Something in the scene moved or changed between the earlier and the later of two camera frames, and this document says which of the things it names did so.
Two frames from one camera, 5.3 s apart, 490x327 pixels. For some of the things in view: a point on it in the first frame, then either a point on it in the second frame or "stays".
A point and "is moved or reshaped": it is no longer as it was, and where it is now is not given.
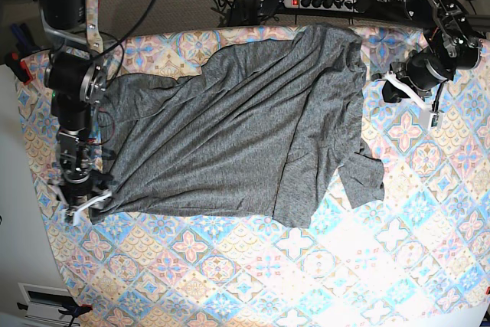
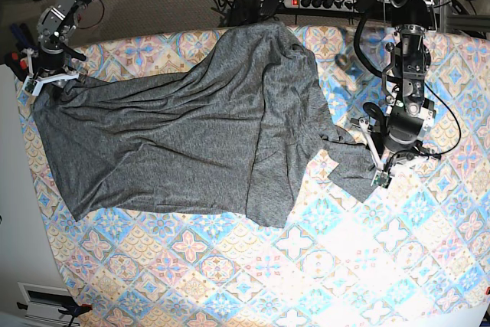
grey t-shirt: (257, 128) is moved or reshaped
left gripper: (419, 73) → (397, 135)
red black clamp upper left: (19, 66) stays
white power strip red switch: (329, 3) stays
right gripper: (85, 197) → (47, 63)
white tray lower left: (44, 303) stays
